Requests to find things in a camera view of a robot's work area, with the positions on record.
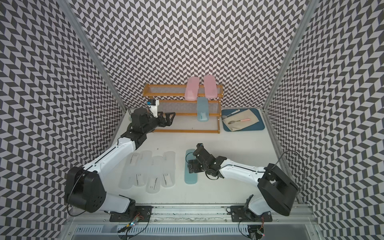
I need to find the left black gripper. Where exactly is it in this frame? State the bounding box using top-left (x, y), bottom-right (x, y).
top-left (142, 111), bottom-right (176, 134)

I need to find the teal pencil case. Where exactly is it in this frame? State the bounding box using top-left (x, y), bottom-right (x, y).
top-left (184, 149), bottom-right (198, 185)
top-left (197, 97), bottom-right (209, 122)

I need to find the pink pencil case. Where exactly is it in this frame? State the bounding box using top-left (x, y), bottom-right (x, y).
top-left (204, 75), bottom-right (218, 99)
top-left (184, 77), bottom-right (200, 101)

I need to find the clear pencil case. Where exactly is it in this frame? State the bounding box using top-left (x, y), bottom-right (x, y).
top-left (146, 156), bottom-right (164, 194)
top-left (119, 153), bottom-right (140, 190)
top-left (162, 151), bottom-right (176, 188)
top-left (133, 151), bottom-right (152, 187)

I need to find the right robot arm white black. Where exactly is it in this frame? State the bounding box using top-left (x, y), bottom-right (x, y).
top-left (186, 143), bottom-right (299, 222)

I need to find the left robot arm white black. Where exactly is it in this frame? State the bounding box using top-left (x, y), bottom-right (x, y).
top-left (64, 108), bottom-right (176, 214)

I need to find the wooden three-tier shelf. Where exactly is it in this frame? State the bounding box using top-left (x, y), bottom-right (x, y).
top-left (143, 84), bottom-right (224, 134)

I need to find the beige cloth napkin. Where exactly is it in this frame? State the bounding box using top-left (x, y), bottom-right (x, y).
top-left (223, 109), bottom-right (261, 132)

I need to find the teal tray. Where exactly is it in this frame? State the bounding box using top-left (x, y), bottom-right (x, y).
top-left (222, 108), bottom-right (265, 132)

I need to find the pink handled spoon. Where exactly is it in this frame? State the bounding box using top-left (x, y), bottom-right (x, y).
top-left (228, 118), bottom-right (251, 125)

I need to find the white handled fork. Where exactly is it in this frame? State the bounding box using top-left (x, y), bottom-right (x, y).
top-left (222, 110), bottom-right (240, 119)

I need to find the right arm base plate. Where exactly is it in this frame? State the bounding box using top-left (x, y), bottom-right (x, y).
top-left (228, 205), bottom-right (273, 223)

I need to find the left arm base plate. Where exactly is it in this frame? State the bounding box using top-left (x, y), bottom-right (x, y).
top-left (109, 205), bottom-right (153, 223)

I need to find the aluminium front rail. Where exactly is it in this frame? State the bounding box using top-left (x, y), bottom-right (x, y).
top-left (66, 204), bottom-right (318, 225)

